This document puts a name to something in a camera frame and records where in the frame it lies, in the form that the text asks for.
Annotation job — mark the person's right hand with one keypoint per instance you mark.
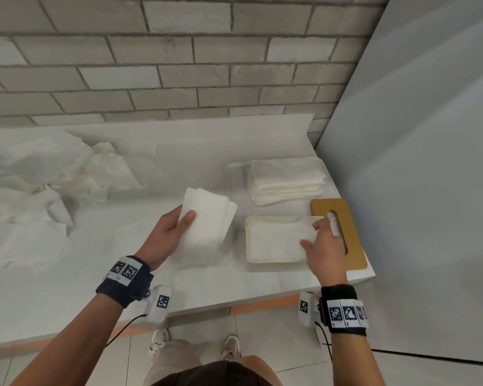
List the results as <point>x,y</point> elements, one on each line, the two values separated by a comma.
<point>326,257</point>

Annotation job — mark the person's left hand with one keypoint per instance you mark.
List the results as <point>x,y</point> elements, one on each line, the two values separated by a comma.
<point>163,237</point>

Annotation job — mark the person's right thumb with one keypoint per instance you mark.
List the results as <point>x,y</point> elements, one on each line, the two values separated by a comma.
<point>307,245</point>

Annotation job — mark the person's left thumb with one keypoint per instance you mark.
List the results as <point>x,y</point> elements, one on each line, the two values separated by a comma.
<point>188,220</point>

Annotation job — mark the white tissue sheet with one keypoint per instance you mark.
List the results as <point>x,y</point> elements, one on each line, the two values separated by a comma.
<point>277,239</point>

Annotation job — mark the person's right forearm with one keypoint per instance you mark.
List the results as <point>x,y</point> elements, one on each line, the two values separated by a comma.
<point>354,359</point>

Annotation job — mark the person's left forearm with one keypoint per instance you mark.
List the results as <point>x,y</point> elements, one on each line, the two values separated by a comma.
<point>72,341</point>

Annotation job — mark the wooden box lid with slot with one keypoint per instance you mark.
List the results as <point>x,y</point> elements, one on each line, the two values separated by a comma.
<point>350,221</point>

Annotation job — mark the cream tissue box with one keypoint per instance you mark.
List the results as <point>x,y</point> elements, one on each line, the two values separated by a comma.
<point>251,237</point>

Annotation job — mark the black right wristband with markers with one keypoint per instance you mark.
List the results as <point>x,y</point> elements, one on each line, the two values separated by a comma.
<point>342,295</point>

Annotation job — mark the black wristband with markers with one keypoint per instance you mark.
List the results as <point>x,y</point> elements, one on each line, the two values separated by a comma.
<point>342,295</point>
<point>133,287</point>

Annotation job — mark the white tray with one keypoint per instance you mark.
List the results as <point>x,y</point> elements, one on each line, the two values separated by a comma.
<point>235,176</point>

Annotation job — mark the stack of folded white tissues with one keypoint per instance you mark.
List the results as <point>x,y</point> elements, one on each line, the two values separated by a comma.
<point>285,180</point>

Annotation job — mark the black left wristband with markers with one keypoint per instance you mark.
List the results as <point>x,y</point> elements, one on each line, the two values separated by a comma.
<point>133,287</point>

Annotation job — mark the person's right white shoe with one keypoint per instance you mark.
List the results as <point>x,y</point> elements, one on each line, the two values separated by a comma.
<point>231,345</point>

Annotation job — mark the person's white shoe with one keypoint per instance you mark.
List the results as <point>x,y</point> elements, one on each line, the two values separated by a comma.
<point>231,345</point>
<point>159,343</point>

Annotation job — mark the person's left white shoe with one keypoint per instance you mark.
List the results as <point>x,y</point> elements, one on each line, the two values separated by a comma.
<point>159,343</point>

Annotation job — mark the person's beige shorts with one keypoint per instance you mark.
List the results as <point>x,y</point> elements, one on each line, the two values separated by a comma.
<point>177,361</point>

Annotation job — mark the pile of crumpled white tissues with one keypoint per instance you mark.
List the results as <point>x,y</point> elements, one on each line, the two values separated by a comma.
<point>44,184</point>

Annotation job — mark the person's dark shirt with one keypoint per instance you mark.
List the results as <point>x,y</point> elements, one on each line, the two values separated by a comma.
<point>221,375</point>

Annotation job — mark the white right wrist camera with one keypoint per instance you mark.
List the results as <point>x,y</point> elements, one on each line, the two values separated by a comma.
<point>308,309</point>

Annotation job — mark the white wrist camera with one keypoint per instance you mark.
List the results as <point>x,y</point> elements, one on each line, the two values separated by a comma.
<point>308,309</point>
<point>159,305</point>

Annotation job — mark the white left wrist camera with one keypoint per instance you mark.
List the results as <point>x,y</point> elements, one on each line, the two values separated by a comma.
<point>159,305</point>

